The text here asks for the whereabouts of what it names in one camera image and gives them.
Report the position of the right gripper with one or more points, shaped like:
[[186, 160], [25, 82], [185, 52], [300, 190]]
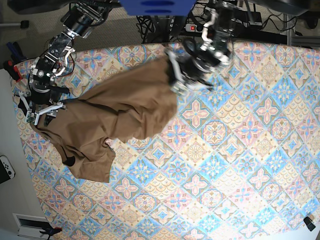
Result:
[[45, 103]]

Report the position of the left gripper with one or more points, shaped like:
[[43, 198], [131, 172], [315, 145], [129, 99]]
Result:
[[184, 70]]

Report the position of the brown t-shirt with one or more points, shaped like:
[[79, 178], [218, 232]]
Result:
[[137, 103]]

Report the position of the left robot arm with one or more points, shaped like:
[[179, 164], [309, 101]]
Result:
[[217, 31]]

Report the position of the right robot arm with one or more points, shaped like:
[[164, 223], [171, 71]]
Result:
[[81, 18]]

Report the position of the white power strip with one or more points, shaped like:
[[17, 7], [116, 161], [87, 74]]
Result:
[[193, 28]]

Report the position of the red black clamp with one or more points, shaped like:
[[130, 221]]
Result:
[[12, 70]]

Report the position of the game console controller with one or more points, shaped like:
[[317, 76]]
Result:
[[6, 170]]

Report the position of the patterned tablecloth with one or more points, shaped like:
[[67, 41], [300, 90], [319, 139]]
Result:
[[239, 162]]

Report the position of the white framed device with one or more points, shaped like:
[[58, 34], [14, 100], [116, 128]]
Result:
[[29, 226]]

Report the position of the orange black clamp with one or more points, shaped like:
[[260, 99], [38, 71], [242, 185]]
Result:
[[47, 229]]

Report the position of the black corner clamp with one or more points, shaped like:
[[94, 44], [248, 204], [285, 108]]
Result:
[[309, 223]]

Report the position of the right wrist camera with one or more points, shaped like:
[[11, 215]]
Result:
[[30, 118]]

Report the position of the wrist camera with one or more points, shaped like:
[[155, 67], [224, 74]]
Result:
[[30, 118], [179, 89]]

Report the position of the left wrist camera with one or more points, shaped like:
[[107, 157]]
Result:
[[179, 89]]

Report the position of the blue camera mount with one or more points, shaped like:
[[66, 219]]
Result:
[[157, 7]]

